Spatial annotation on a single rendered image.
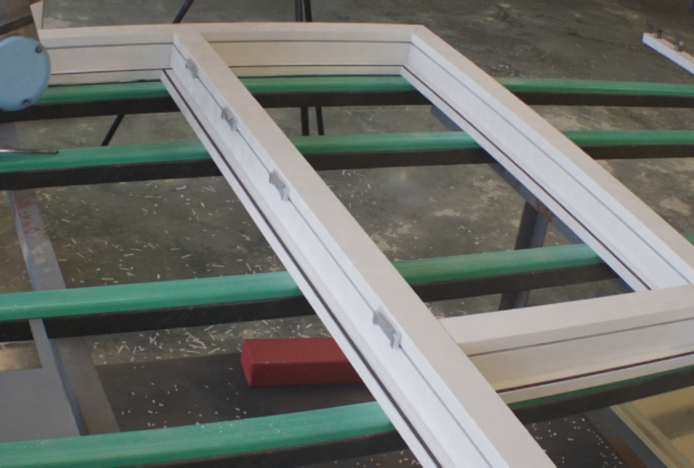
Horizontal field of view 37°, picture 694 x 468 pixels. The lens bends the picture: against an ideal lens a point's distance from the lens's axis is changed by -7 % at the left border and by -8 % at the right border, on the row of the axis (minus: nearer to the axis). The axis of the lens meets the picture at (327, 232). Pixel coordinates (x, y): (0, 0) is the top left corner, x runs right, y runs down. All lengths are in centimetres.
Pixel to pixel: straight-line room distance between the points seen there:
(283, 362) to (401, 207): 191
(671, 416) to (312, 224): 63
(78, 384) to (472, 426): 39
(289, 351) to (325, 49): 54
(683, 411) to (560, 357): 50
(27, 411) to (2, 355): 152
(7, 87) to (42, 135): 228
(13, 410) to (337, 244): 39
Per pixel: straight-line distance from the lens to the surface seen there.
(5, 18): 131
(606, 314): 115
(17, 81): 130
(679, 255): 132
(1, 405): 102
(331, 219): 120
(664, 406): 159
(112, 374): 150
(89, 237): 299
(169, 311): 117
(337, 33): 181
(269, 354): 150
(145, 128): 366
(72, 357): 113
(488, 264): 132
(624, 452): 205
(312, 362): 150
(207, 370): 152
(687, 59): 251
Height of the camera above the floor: 149
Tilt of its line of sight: 28 degrees down
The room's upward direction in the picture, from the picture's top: 9 degrees clockwise
